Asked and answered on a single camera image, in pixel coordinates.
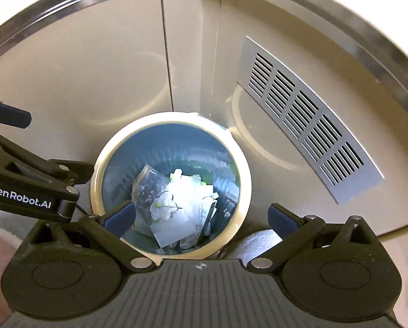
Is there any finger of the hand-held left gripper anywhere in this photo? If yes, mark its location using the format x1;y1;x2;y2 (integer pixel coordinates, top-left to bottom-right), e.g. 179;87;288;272
0;126;95;195
0;97;32;128

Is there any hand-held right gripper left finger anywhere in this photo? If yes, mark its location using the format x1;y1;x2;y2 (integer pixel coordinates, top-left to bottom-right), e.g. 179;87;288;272
30;201;156;271

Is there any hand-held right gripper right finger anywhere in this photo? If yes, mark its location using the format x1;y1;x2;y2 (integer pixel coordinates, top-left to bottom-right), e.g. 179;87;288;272
247;203;379;270

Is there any cream round trash bin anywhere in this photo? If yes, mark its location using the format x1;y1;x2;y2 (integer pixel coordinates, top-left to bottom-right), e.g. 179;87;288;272
90;111;252;255

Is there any clear plastic bag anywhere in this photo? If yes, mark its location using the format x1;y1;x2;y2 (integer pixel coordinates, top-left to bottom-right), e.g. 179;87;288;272
132;164;172;231

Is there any white tissue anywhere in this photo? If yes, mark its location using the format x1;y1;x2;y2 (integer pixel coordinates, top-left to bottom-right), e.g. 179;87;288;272
151;191;182;221

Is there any white paper sheet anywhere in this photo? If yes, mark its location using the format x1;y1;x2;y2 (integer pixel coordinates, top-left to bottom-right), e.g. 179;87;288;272
150;212;198;248

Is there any white receipt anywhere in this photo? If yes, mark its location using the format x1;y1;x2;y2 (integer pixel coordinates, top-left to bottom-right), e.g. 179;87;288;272
197;195;219;237

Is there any grey metal vent grille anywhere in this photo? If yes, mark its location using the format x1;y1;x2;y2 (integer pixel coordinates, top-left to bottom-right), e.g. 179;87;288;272
236;36;385;206

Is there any beige vented cabinet door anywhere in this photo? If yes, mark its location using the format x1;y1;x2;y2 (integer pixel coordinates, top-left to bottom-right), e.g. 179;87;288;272
218;0;408;240

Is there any beige cabinet corner post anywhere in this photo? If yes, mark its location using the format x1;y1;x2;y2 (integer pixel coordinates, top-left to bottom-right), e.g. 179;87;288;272
161;0;221;117

